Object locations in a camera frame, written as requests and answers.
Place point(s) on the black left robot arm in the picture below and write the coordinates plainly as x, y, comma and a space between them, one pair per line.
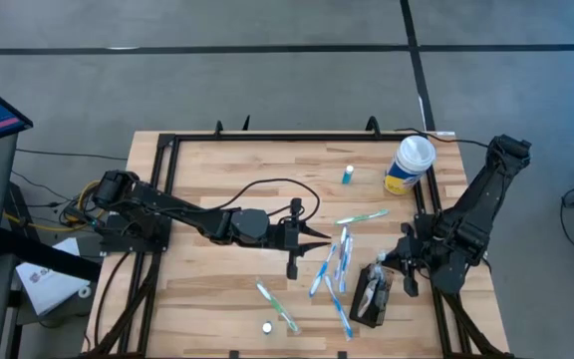
177, 207

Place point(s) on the disinfecting wipes canister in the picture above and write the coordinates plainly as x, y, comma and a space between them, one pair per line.
409, 169

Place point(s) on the black stand beam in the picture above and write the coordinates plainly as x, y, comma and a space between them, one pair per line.
43, 254

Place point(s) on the orange toothbrush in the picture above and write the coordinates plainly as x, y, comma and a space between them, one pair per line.
383, 291

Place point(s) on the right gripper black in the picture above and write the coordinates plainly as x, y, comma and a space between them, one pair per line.
409, 259

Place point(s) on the small blue mouthwash bottle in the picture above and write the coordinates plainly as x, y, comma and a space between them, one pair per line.
348, 175
267, 327

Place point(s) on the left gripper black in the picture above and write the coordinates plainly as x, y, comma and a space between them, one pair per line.
292, 234

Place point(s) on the white tape roll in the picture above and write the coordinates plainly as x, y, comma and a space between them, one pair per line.
85, 291

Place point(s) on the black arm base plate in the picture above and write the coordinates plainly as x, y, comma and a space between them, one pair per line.
112, 244
421, 222

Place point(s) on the green toothbrush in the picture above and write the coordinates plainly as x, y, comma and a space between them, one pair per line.
380, 258
362, 217
277, 305

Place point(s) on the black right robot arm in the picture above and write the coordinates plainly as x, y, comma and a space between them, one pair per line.
481, 194

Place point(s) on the white paper sheet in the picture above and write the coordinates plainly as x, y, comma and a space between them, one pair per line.
48, 289

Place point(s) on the black aluminium table frame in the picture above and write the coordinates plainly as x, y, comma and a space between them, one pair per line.
287, 136

